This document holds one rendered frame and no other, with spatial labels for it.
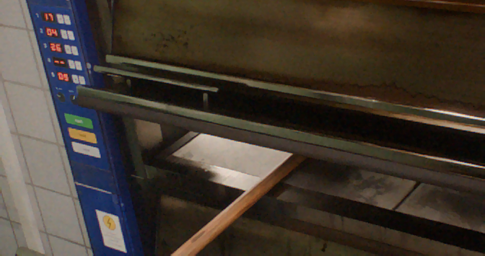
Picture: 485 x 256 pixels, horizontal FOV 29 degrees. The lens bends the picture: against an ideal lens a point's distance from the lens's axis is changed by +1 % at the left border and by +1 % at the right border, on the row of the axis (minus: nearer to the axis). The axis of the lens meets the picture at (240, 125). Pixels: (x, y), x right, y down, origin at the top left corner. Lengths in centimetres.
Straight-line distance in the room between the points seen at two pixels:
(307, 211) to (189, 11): 46
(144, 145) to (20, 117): 41
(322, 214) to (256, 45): 37
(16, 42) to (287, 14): 80
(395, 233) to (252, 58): 42
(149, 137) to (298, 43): 57
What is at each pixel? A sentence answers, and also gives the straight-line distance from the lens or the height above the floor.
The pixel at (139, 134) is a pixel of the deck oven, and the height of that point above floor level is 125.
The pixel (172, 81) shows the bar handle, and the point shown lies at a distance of 178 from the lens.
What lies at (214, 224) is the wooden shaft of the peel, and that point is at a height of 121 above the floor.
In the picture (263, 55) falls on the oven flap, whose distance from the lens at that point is 172.
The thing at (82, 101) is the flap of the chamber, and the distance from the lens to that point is 191.
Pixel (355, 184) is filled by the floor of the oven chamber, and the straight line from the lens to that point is 191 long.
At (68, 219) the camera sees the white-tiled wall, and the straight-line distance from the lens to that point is 246.
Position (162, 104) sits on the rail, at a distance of 175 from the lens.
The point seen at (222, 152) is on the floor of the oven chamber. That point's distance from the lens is 210.
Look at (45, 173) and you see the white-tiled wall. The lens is 242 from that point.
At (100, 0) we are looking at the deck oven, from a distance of 198.
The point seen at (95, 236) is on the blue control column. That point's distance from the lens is 235.
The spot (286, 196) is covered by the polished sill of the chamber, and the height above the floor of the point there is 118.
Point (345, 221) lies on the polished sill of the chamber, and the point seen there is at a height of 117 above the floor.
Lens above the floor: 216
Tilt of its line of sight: 26 degrees down
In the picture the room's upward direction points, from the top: 9 degrees counter-clockwise
